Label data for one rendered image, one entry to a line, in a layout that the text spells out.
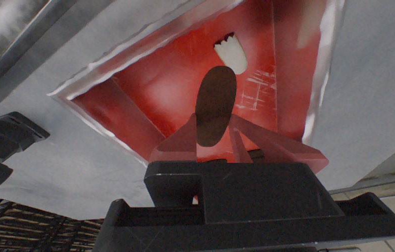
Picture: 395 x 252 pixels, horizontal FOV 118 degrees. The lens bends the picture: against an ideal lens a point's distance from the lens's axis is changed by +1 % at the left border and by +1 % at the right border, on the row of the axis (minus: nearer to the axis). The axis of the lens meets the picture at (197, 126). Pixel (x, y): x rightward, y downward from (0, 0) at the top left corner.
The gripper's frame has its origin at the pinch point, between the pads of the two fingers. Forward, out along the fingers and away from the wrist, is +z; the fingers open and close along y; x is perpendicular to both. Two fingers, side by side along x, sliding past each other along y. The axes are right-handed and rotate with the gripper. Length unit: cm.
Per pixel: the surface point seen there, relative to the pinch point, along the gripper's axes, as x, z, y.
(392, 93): 1.1, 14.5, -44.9
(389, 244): 266, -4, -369
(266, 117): 9.5, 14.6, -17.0
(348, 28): -8.9, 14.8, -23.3
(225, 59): -2.9, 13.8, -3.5
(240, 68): -1.6, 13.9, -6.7
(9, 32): -5.0, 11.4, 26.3
